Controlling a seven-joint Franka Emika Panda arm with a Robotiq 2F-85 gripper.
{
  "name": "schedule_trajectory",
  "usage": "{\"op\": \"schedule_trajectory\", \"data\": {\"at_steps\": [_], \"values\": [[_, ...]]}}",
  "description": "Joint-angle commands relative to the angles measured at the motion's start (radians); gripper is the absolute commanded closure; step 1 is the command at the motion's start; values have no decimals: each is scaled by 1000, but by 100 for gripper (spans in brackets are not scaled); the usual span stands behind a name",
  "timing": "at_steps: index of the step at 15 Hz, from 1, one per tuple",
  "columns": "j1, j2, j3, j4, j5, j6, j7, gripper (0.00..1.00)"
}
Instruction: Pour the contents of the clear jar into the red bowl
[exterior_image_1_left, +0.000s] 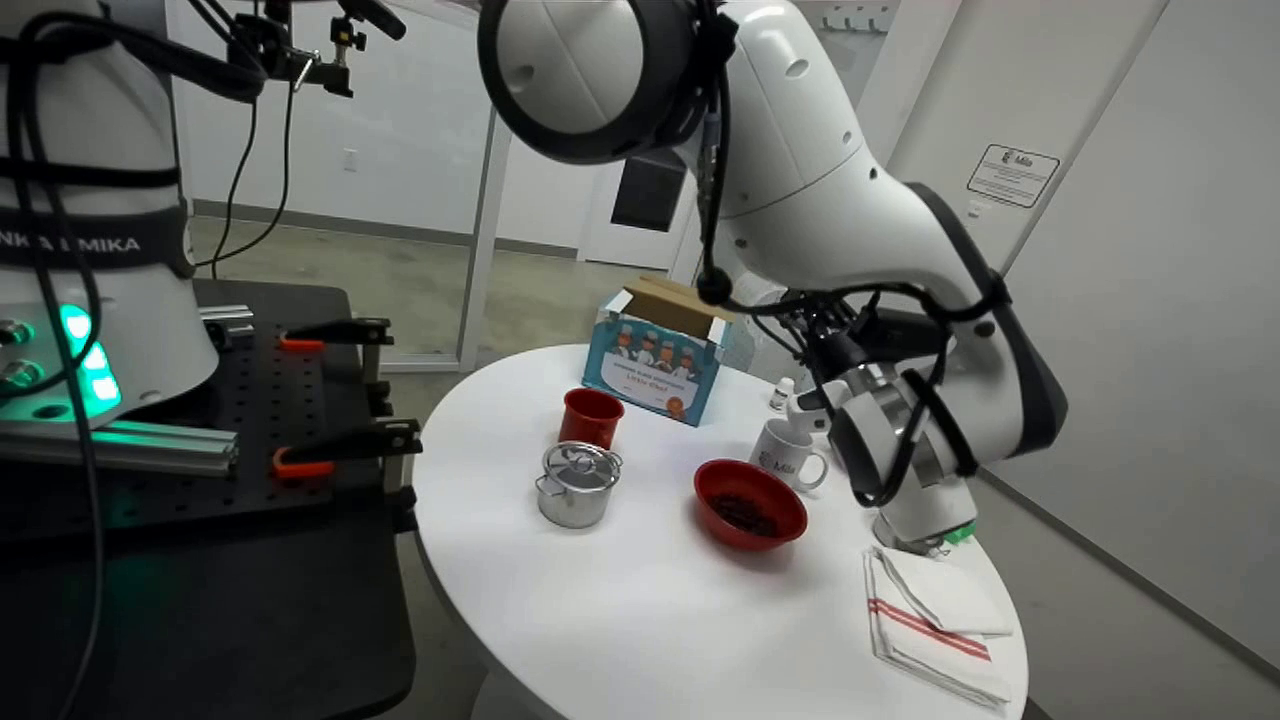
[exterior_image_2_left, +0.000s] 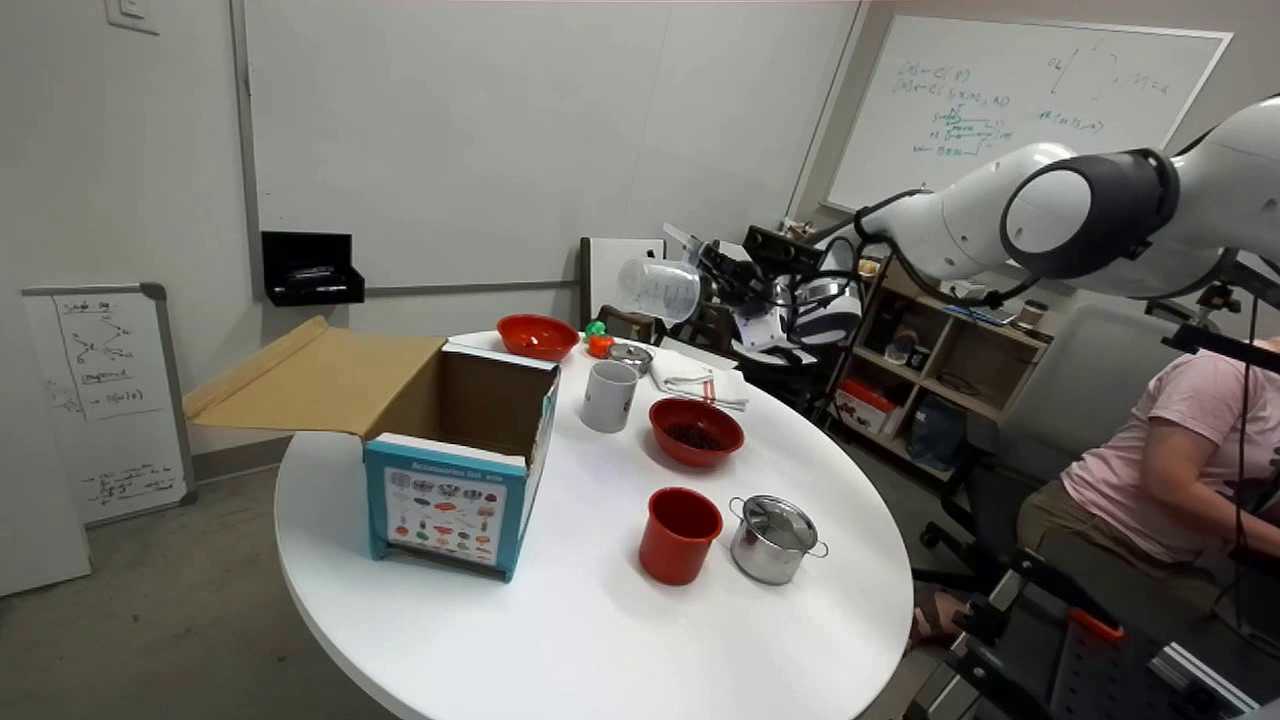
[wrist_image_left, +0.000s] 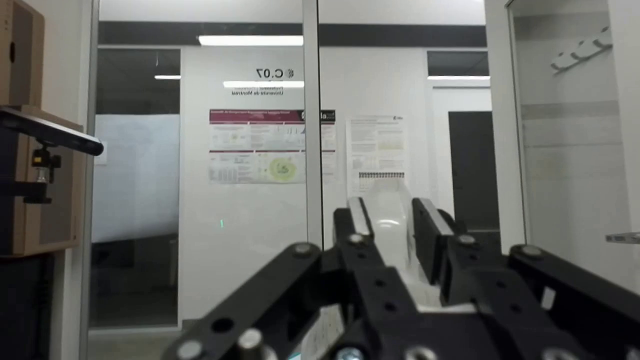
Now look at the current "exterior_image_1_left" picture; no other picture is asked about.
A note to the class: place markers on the red bowl with coffee beans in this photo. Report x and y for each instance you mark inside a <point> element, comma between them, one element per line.
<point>749,508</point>

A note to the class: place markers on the red cup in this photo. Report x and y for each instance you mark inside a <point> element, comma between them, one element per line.
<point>593,419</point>

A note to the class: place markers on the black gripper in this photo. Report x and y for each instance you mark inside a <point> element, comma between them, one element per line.
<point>838,351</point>

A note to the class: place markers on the black camera on mount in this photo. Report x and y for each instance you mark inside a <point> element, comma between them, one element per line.
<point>375,16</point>

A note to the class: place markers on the blue printed cardboard box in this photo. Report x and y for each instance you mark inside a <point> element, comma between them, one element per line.
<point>652,360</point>

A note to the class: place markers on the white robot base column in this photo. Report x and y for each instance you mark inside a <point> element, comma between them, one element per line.
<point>81,132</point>

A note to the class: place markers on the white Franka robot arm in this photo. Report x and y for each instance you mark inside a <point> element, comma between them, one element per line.
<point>826,172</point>

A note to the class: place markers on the small white bottle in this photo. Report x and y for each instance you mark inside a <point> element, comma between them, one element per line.
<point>782,399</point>

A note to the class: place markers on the green toy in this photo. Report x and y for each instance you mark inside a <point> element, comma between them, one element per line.
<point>957,538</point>

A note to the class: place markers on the white wall sign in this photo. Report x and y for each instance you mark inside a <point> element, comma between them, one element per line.
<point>1014,172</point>

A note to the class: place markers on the steel pot with lid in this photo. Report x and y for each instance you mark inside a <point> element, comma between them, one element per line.
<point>576,485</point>

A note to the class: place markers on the aluminium rail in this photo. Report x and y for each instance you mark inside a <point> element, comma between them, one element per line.
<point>123,446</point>

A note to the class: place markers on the white cloth with red stripes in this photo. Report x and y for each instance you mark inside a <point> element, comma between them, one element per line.
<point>941,622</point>

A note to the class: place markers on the white mug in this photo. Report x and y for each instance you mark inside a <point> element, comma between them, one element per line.
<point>785,454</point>

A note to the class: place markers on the black perforated workbench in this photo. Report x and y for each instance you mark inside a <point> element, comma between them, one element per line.
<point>243,602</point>

